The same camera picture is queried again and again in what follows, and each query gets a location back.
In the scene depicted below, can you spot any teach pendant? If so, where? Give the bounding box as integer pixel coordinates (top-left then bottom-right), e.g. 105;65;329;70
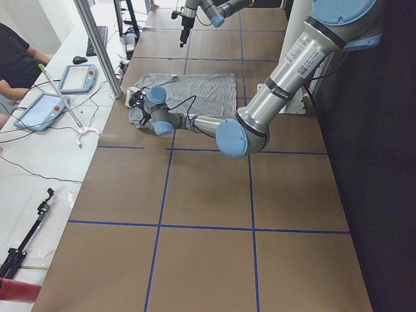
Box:
58;64;98;94
14;93;66;131

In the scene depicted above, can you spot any left teach pendant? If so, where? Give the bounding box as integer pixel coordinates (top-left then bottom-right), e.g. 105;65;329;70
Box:
14;93;66;131

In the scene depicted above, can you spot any person in black shirt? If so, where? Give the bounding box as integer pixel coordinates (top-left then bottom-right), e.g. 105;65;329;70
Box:
0;22;51;127

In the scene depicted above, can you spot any black tripod stick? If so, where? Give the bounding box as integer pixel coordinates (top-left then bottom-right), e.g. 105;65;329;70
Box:
0;187;55;280

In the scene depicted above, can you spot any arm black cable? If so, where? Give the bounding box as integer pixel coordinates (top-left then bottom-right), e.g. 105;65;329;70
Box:
165;94;200;134

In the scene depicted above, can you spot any black computer mouse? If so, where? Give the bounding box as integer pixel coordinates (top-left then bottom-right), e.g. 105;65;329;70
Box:
72;56;88;65

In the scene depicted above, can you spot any right teach pendant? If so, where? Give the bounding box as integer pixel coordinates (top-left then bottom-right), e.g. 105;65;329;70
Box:
58;64;98;94

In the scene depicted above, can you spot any red object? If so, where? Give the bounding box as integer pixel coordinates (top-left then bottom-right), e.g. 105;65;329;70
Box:
0;278;42;304

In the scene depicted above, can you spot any black keyboard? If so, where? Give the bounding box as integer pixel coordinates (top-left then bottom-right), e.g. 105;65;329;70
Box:
85;25;109;57

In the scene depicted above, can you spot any green tipped metal rod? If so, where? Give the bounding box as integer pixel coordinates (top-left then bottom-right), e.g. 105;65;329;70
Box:
38;64;100;149

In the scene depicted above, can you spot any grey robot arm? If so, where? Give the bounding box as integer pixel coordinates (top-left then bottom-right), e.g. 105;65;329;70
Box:
171;0;255;47
129;1;385;157

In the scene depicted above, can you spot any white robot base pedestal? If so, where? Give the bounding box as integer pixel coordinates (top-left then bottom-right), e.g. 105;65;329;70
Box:
256;0;326;114

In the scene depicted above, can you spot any aluminium frame post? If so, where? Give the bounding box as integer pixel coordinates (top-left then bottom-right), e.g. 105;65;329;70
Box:
73;0;123;99

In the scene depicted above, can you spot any navy white striped polo shirt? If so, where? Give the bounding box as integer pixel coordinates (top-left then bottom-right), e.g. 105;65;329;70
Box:
135;73;237;119

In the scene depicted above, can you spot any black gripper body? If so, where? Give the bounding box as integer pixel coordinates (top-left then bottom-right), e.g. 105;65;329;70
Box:
171;9;195;47
128;91;151;125

